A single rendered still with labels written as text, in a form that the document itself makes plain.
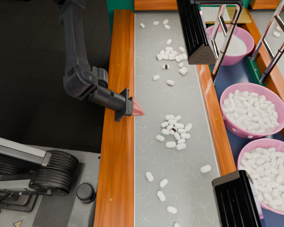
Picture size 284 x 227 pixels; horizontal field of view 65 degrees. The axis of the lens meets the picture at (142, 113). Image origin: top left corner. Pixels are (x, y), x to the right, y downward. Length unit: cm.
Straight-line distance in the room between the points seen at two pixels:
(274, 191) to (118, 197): 52
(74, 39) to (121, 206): 55
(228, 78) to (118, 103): 69
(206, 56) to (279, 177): 50
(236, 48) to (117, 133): 81
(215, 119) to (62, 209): 75
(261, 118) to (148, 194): 57
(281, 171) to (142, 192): 50
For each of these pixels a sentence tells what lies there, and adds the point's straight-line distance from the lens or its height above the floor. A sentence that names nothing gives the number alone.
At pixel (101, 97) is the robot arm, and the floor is 98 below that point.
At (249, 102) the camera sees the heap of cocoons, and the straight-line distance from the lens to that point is 107.
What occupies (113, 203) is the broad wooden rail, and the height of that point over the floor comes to 76.
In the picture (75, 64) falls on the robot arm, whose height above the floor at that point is 106.
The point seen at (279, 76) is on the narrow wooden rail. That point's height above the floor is 77.
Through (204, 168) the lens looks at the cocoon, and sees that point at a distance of 83.
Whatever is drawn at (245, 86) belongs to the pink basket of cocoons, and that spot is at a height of 75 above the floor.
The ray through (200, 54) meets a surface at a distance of 68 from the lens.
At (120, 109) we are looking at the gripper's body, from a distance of 72.
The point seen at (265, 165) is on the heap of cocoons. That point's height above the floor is 74.
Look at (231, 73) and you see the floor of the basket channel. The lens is 126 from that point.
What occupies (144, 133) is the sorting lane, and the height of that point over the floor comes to 74.
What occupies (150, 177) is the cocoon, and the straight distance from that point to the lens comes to 79.
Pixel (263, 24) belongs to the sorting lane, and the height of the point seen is 74.
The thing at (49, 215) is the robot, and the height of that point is 48.
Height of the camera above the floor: 151
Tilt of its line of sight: 55 degrees down
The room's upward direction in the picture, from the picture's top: straight up
